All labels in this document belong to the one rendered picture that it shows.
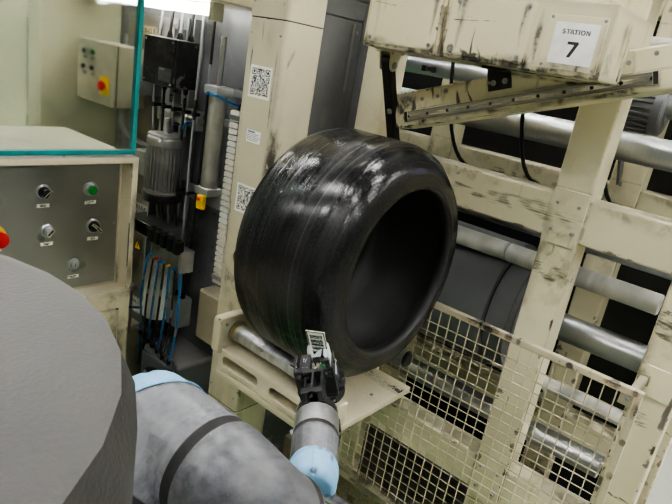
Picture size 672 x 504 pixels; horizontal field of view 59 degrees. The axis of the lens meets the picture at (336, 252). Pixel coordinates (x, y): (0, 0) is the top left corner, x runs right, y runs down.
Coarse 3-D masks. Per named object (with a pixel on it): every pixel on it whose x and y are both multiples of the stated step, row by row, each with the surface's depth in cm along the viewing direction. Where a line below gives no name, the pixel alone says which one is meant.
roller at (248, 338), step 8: (240, 328) 147; (248, 328) 148; (232, 336) 148; (240, 336) 146; (248, 336) 145; (256, 336) 144; (248, 344) 144; (256, 344) 143; (264, 344) 142; (272, 344) 142; (256, 352) 143; (264, 352) 141; (272, 352) 140; (280, 352) 139; (272, 360) 139; (280, 360) 138; (288, 360) 137; (280, 368) 138; (288, 368) 136; (296, 368) 135; (344, 392) 131
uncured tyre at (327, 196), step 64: (256, 192) 124; (320, 192) 115; (384, 192) 116; (448, 192) 136; (256, 256) 120; (320, 256) 112; (384, 256) 165; (448, 256) 146; (256, 320) 129; (320, 320) 116; (384, 320) 157
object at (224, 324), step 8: (232, 312) 149; (240, 312) 149; (216, 320) 145; (224, 320) 145; (232, 320) 147; (240, 320) 149; (216, 328) 146; (224, 328) 146; (232, 328) 147; (216, 336) 146; (224, 336) 147; (216, 344) 146; (224, 344) 148; (232, 344) 150
